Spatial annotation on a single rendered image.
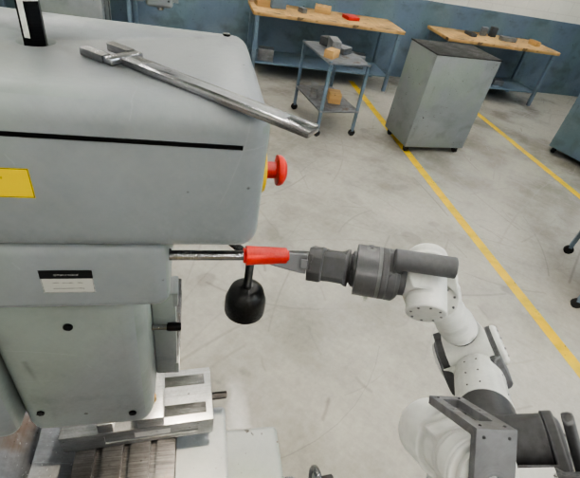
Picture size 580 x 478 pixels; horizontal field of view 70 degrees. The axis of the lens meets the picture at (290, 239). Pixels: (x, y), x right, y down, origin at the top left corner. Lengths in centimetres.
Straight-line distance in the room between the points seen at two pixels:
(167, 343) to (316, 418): 167
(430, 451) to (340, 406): 197
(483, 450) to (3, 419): 63
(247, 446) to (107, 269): 101
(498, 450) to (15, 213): 46
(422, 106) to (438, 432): 462
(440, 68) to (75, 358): 456
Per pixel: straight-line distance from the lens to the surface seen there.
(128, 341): 62
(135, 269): 49
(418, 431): 47
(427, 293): 69
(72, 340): 62
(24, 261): 50
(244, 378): 241
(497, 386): 80
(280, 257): 50
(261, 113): 35
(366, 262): 69
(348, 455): 231
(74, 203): 43
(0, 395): 73
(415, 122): 500
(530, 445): 68
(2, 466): 126
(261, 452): 141
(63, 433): 117
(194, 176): 40
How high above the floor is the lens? 203
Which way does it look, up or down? 38 degrees down
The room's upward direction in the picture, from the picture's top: 11 degrees clockwise
